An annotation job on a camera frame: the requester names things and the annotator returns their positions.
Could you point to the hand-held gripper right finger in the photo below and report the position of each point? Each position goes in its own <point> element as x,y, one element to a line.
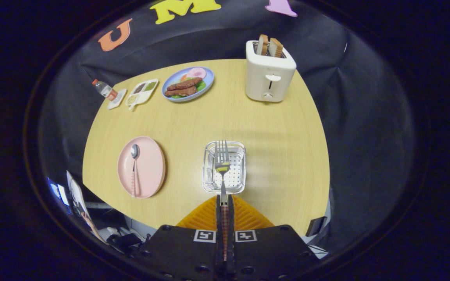
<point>268,249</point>

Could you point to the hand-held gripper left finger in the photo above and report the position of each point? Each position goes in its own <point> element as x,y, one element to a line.
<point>186,249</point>

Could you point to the black box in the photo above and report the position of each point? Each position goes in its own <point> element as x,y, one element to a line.
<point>315,226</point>

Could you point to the pink plate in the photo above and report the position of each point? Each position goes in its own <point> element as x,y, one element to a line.
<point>150,168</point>

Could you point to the black backdrop cloth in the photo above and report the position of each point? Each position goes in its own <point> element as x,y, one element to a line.
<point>365,136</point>

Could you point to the brown grilled sausage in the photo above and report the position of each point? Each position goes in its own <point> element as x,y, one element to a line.
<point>180,92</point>
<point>186,83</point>

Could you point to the white divided bean tray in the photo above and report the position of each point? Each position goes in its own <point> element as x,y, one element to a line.
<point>147,93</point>

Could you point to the white square coaster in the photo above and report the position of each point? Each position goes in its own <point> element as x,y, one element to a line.
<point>117,101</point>

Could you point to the blue plate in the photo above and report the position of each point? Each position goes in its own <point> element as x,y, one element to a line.
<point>207,80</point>

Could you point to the pink ham slice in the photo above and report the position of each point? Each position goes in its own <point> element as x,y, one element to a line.
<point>196,72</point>

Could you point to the white toaster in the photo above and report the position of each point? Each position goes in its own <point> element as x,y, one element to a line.
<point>268,72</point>

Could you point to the clear plastic water bottle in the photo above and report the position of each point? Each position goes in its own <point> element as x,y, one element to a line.
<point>104,89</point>

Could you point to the toast bread slice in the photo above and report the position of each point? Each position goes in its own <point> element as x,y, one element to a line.
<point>263,45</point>
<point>276,47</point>

